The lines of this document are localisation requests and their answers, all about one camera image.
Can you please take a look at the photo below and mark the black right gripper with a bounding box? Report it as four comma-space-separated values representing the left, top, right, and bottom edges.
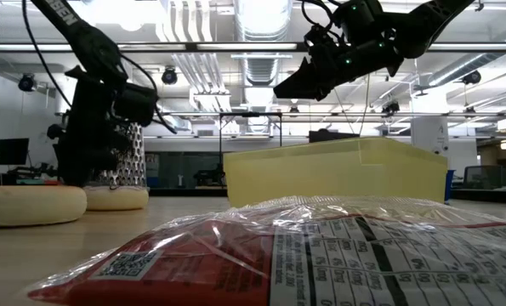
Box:
273, 29, 405, 102

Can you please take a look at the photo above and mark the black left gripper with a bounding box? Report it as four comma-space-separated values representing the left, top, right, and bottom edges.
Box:
46, 70, 124, 187

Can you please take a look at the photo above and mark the plain yellow toy donut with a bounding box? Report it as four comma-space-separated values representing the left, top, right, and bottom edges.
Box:
0, 185, 88, 228

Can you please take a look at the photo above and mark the yellow plastic bin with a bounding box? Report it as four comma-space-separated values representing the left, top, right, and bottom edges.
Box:
222, 135, 449, 209

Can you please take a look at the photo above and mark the red snack bag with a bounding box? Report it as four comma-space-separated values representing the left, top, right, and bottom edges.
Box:
25, 195, 506, 306

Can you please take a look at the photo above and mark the wide dark monitor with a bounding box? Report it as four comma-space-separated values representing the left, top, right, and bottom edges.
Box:
308, 128, 361, 144

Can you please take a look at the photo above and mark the white panel on stand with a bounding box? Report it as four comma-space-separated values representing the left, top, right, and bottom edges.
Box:
54, 76, 73, 116

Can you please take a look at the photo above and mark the small black monitor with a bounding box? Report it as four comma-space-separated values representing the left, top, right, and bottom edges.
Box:
0, 138, 30, 166

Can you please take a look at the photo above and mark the blue plastic basket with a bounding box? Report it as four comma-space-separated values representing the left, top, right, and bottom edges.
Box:
444, 169, 455, 203

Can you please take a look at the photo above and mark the grey framed monitor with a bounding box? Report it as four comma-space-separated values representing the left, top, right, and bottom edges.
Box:
463, 164, 505, 191

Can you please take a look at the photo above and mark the metal box grater teal handle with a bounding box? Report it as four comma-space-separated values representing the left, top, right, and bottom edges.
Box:
94, 122, 147, 188

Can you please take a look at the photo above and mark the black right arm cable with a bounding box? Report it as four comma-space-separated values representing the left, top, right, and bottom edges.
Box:
301, 0, 335, 31

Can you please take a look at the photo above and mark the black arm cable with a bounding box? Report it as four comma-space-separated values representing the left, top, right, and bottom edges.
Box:
21, 0, 73, 108
120, 54, 178, 135
301, 0, 335, 31

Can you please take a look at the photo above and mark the black overhead frame bar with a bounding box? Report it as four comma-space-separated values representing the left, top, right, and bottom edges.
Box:
0, 41, 506, 54

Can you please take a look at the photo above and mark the silver ceiling duct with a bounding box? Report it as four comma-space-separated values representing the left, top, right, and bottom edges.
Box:
234, 0, 294, 135

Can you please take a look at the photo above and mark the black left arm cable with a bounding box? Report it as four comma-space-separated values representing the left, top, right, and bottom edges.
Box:
21, 0, 73, 108
120, 54, 178, 135

